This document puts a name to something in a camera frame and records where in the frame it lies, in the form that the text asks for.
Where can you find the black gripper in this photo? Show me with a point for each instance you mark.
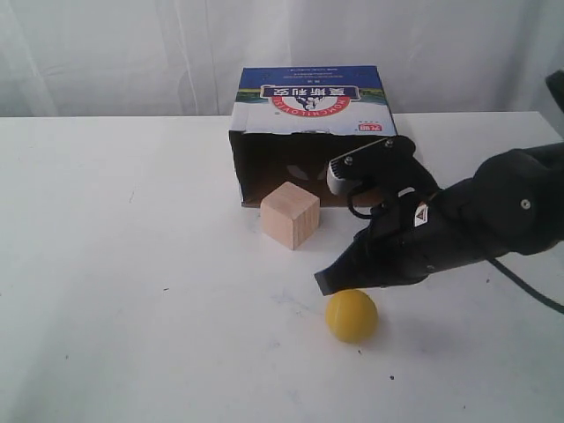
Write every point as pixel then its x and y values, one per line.
pixel 411 241

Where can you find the yellow tennis ball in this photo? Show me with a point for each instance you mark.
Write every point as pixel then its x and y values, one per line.
pixel 351 316

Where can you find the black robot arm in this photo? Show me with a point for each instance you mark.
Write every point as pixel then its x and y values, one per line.
pixel 513 203

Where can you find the light wooden cube block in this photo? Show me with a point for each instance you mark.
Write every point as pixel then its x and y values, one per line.
pixel 290 215

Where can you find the blue white cardboard box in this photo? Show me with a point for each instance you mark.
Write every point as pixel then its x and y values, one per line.
pixel 289 122

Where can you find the white backdrop curtain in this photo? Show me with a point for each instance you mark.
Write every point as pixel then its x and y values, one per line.
pixel 185 57

